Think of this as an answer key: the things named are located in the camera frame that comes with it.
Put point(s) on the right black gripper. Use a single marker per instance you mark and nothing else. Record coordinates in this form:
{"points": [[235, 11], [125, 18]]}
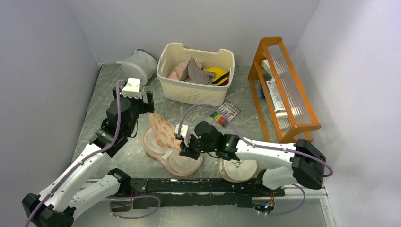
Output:
{"points": [[188, 151]]}

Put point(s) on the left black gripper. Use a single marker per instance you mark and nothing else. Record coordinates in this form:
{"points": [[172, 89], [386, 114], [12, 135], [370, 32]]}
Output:
{"points": [[148, 106]]}

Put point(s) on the floral mesh laundry bag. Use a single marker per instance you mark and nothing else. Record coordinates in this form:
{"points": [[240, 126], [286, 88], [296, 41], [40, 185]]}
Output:
{"points": [[160, 143]]}

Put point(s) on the taupe grey bra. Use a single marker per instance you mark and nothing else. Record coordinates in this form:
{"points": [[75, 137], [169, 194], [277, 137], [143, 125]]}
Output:
{"points": [[193, 68]]}

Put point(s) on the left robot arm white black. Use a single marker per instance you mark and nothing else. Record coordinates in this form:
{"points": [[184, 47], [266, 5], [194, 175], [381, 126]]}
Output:
{"points": [[63, 201]]}

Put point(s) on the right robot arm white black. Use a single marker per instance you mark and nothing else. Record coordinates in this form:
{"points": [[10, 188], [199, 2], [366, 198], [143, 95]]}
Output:
{"points": [[299, 162]]}

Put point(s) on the grey round mesh bag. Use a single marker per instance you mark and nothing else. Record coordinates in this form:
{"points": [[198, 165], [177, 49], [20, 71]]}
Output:
{"points": [[141, 65]]}

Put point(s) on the cream plastic laundry basket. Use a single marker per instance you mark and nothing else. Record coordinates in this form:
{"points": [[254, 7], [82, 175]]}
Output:
{"points": [[192, 93]]}

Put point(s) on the pink cloth in basket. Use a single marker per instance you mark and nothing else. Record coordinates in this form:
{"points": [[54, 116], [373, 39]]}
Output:
{"points": [[178, 71]]}

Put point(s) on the beige round glasses pouch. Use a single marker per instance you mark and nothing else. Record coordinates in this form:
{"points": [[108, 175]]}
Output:
{"points": [[237, 171]]}

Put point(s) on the marker pen pack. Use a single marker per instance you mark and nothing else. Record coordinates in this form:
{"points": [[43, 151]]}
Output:
{"points": [[227, 112]]}

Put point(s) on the yellow black cloth in basket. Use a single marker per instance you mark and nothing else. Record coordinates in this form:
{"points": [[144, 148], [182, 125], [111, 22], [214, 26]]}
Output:
{"points": [[221, 76]]}

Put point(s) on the white box in rack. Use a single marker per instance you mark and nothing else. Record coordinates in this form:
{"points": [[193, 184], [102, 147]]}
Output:
{"points": [[275, 96]]}

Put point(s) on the orange wooden rack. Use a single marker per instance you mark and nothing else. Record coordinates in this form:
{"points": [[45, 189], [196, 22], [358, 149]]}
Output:
{"points": [[302, 119]]}

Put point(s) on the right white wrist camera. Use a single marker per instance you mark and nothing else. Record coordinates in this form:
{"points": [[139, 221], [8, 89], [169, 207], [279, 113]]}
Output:
{"points": [[182, 133]]}

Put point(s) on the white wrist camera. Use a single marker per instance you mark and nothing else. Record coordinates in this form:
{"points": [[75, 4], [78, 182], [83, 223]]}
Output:
{"points": [[132, 89], [182, 133]]}

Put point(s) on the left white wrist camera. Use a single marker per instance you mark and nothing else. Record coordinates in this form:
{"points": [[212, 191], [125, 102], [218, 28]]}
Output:
{"points": [[132, 89]]}

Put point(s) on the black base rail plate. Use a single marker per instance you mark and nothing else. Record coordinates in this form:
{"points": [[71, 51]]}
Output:
{"points": [[192, 192]]}

